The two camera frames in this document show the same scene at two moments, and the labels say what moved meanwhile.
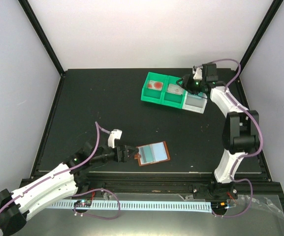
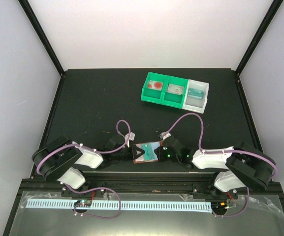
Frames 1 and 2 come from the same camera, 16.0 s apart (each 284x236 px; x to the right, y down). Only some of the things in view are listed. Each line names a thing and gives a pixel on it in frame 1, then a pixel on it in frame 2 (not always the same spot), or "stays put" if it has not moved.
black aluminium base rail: (142, 181) stays put
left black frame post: (44, 37) stays put
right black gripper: (186, 84) -> (161, 157)
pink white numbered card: (175, 89) stays put
